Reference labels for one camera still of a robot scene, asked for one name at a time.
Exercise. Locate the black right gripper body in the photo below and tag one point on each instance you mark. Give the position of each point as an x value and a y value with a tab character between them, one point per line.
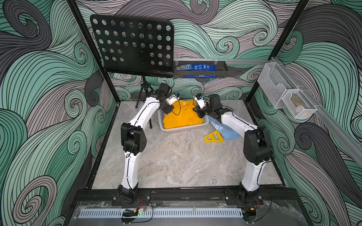
202	111

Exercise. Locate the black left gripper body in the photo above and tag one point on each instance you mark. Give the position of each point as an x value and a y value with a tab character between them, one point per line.
167	108

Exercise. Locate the yellow t-shirt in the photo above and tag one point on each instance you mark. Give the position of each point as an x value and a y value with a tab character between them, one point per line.
182	115

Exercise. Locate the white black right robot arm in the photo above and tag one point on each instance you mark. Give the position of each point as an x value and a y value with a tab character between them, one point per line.
257	146

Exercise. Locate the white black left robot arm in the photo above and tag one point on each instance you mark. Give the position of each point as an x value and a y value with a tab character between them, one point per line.
134	141

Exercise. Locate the white plastic basket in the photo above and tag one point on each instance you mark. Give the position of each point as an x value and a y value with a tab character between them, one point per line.
161	114

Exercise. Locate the light blue t-shirt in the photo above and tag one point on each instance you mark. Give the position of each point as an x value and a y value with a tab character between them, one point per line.
225	131

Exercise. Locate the yellow triangle ruler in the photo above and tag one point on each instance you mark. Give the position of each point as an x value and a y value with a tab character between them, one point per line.
214	137

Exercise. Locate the M&M's candy bag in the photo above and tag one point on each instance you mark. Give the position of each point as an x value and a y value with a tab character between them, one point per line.
185	67

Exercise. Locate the blue snack packet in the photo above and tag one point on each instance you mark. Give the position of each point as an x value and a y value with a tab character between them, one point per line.
203	67

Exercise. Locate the black perforated music stand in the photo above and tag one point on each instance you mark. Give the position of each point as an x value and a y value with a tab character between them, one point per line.
135	46

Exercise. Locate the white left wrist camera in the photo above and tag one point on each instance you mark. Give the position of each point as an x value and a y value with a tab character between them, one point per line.
173	98

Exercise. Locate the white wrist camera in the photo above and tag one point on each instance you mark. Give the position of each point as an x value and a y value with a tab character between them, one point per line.
199	98
173	98

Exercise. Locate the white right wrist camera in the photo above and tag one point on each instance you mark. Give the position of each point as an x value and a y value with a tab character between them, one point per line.
199	98

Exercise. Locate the clear plastic wall bin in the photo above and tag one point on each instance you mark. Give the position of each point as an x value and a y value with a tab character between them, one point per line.
273	84

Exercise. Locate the small clear wall bin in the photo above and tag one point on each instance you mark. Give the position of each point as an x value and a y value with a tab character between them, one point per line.
298	104

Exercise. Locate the right electronics board with wires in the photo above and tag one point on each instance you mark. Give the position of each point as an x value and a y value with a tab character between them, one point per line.
256	213

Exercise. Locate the electronics board with wires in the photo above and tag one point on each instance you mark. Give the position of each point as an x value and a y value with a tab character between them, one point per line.
256	213
133	212

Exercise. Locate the left electronics board with wires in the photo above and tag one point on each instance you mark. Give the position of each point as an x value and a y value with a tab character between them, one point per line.
133	212

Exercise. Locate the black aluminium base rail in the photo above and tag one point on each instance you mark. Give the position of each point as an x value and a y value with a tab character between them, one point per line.
230	195

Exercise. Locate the white slotted cable duct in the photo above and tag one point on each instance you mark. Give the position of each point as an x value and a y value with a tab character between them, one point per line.
166	213

